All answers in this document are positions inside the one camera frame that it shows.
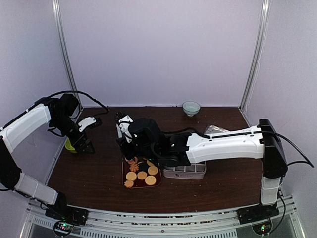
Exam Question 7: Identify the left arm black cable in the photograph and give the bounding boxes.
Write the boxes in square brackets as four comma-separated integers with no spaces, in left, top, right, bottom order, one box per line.
[44,90,110,115]

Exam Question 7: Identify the bottom left round cookie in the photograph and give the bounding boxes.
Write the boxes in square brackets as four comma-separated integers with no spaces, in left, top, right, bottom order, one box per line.
[124,180,134,188]

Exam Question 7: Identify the dotted round cookie right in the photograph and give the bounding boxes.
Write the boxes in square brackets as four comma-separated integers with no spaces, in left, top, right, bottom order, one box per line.
[148,166,159,176]

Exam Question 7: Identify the right aluminium frame post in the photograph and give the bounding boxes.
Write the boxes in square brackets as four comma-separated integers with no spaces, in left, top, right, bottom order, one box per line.
[240,0,271,112]

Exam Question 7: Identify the white divided cookie tin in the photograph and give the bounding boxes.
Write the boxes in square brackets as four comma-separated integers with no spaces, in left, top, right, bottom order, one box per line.
[163,162,207,180]

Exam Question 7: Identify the white handled metal tongs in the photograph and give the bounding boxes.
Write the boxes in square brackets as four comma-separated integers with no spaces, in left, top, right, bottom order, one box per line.
[126,157,139,172]

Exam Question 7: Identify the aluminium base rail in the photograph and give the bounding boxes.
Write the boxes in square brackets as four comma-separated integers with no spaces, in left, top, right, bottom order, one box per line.
[21,194,307,238]

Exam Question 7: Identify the black round cookie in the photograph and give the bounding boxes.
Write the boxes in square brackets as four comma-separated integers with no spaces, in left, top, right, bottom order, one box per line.
[139,163,149,172]

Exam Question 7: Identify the green plastic bowl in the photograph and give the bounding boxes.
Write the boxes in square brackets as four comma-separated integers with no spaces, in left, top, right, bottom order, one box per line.
[64,138,77,153]

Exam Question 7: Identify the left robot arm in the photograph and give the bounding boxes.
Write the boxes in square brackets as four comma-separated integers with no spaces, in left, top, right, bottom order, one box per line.
[0,91,102,225]

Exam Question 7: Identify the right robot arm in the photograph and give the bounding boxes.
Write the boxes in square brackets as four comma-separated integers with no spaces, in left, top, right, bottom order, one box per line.
[115,113,288,224]

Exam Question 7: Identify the large round tan cookie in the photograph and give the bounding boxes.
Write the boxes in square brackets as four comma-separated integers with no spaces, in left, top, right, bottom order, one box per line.
[145,176,157,186]

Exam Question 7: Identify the pale blue ceramic bowl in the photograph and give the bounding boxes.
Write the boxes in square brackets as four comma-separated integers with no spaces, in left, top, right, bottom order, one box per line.
[182,101,201,117]

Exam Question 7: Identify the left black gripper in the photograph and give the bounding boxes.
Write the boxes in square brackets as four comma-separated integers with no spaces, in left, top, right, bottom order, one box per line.
[51,114,95,154]

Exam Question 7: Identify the dark red cookie tray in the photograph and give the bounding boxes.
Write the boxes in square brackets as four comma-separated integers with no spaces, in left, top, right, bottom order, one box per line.
[122,157,162,189]

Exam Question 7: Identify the smooth round tan cookie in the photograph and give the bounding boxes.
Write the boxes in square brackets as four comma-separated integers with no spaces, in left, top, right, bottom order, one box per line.
[137,171,148,180]

